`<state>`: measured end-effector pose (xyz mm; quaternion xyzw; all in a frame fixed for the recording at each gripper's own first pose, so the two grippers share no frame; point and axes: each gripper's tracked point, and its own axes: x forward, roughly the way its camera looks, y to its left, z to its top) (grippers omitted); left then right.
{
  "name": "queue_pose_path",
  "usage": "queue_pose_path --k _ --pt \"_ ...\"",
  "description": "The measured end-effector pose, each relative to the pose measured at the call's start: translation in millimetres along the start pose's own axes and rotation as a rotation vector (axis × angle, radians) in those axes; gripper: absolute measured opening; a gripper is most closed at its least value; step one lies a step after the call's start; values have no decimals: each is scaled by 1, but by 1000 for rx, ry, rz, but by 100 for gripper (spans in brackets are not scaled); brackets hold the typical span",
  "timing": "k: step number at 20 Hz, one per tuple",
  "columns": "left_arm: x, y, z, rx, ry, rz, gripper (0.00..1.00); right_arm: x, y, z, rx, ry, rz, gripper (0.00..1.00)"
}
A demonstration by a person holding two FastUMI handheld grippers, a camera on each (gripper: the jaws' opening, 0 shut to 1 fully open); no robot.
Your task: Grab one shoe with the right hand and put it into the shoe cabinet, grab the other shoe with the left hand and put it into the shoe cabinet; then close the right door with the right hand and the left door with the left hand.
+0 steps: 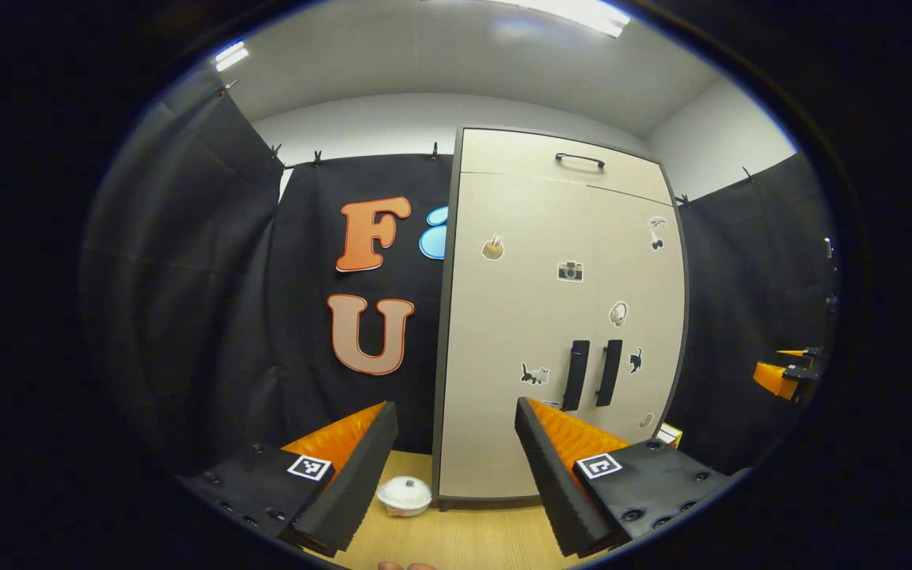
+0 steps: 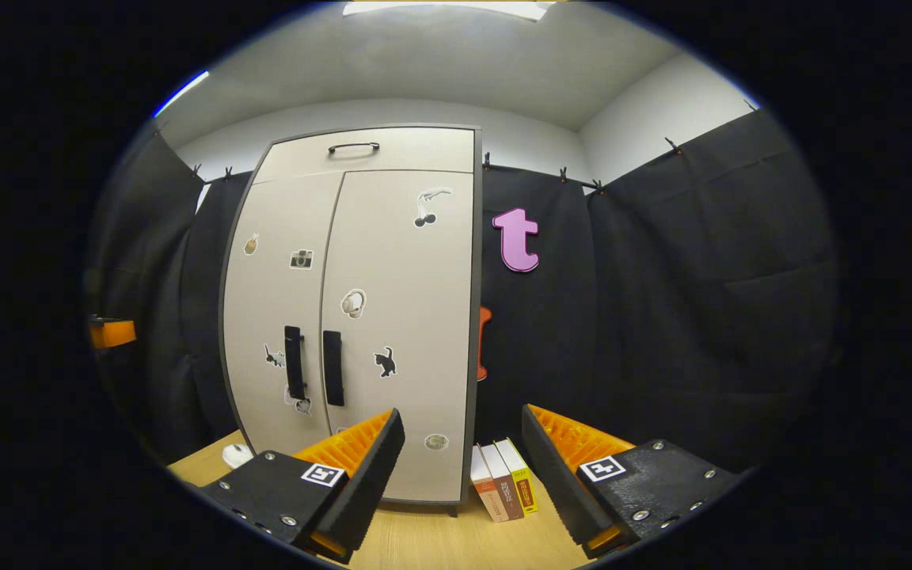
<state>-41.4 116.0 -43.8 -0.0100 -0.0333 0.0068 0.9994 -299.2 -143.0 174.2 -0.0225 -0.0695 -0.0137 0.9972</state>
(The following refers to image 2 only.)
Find black door handle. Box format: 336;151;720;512
283;325;306;401
322;330;344;407

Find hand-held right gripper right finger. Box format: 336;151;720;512
521;403;743;560

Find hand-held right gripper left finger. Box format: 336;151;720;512
199;407;408;564

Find yellow book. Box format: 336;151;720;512
496;437;540;515

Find brown book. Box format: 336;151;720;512
481;443;526;520

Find ceiling light panel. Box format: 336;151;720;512
343;0;556;21

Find grey shoe cabinet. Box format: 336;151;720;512
218;124;485;517

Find cabinet door with phone sticker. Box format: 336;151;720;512
220;173;346;458

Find grey cabinet drawer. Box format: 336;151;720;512
254;127;477;184

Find cabinet door with headphones sticker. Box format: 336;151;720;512
320;169;475;504

